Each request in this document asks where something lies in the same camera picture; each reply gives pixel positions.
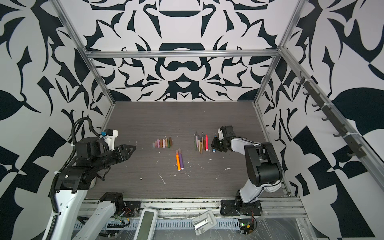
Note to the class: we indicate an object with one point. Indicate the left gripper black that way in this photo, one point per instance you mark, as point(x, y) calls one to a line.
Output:
point(120, 151)

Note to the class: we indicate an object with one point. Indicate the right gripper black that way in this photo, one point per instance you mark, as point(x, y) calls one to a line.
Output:
point(215, 145)

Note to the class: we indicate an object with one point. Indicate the red pink highlighter pen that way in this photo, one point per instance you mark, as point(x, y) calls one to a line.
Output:
point(206, 143)

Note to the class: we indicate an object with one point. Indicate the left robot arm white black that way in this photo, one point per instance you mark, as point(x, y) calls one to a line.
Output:
point(72, 182)

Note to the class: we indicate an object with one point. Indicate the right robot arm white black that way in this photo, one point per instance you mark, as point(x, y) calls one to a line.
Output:
point(264, 170)

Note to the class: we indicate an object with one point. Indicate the orange highlighter pen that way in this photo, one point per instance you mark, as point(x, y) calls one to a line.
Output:
point(178, 161)

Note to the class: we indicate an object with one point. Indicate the white round timer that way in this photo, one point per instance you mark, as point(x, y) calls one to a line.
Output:
point(273, 188)

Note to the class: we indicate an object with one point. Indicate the white handheld tablet device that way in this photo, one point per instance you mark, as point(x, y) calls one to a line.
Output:
point(147, 224)

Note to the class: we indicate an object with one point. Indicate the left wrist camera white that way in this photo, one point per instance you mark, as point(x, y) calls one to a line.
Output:
point(109, 136)

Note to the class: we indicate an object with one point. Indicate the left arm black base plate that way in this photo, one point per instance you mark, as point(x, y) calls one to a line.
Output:
point(131, 208)

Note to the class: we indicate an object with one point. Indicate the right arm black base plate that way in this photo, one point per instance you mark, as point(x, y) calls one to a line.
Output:
point(236, 207)

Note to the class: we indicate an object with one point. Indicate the aluminium frame front rail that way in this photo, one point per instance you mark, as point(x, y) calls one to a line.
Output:
point(273, 207)

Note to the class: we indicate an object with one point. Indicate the grey metal bracket box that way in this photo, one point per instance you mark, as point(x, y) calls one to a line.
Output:
point(204, 222)

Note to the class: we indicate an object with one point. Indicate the aluminium frame back beam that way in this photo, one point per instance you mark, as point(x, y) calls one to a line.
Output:
point(181, 54)

